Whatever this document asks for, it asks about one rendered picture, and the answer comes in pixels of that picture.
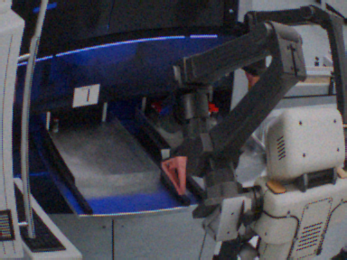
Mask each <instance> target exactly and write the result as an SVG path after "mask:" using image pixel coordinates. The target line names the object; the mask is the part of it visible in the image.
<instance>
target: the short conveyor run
mask: <svg viewBox="0 0 347 260"><path fill-rule="evenodd" d="M315 59H316V61H315V62H314V66H312V67H309V66H306V67H305V68H306V73H307V79H306V80H305V82H302V81H299V82H298V84H296V85H295V86H293V87H292V88H291V89H289V91H288V92H287V93H286V94H285V95H284V96H283V98H282V99H281V100H280V101H279V103H278V104H277V105H276V106H275V108H274V109H279V108H290V107H308V106H316V105H325V104H327V105H329V104H337V103H336V89H335V82H334V75H333V67H332V68H331V67H320V66H319V57H317V56H316V57H315Z"/></svg>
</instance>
